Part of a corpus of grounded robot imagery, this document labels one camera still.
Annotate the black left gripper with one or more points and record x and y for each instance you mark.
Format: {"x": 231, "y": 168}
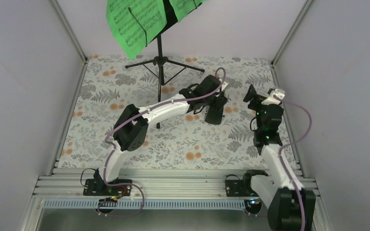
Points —
{"x": 221, "y": 101}

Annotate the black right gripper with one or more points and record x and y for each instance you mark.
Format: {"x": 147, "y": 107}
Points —
{"x": 250, "y": 96}

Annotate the black metronome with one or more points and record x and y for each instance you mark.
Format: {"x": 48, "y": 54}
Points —
{"x": 214, "y": 114}

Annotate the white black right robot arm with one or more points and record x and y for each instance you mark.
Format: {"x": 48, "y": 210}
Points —
{"x": 290, "y": 206}

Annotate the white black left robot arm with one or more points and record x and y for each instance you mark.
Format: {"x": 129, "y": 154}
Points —
{"x": 130, "y": 130}

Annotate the black music stand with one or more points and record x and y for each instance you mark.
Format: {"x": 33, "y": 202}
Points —
{"x": 160, "y": 60}

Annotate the green sheet music left page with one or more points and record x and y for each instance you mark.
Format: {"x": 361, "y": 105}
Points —
{"x": 135, "y": 23}

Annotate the floral patterned mat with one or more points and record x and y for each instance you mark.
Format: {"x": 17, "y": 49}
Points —
{"x": 181, "y": 142}

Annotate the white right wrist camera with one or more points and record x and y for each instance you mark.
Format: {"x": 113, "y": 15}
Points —
{"x": 275, "y": 96}

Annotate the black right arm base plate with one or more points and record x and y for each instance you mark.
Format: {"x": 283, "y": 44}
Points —
{"x": 236, "y": 188}

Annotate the grey slotted cable duct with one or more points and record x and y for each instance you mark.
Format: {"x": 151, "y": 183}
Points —
{"x": 204, "y": 204}

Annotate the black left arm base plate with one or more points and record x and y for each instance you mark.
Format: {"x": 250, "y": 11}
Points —
{"x": 92, "y": 188}

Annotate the aluminium rail frame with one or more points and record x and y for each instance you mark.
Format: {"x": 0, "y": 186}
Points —
{"x": 155, "y": 183}

